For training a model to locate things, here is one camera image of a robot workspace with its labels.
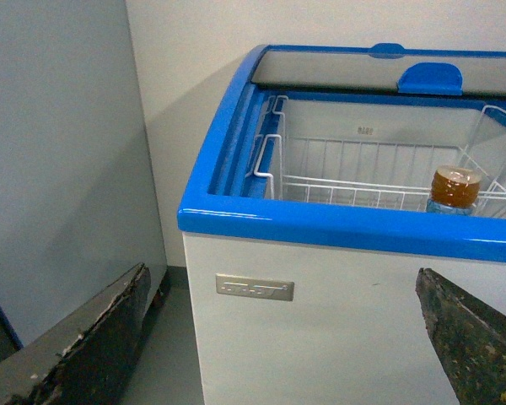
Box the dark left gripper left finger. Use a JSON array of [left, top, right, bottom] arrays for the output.
[[0, 263, 151, 404]]

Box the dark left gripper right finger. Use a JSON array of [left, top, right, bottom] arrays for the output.
[[416, 268, 506, 404]]

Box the iced tea bottle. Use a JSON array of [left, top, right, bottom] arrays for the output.
[[426, 165, 482, 216]]

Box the glass sliding freezer lid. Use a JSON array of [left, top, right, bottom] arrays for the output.
[[252, 46, 506, 97]]

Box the grey upright cabinet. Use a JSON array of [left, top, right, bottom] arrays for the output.
[[0, 1, 167, 346]]

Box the white blue chest freezer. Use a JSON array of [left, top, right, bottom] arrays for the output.
[[177, 43, 506, 404]]

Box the white wire basket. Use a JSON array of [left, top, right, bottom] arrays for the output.
[[273, 96, 506, 190], [245, 134, 506, 219]]

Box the white wire basket rear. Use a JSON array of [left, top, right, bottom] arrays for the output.
[[273, 96, 506, 190]]

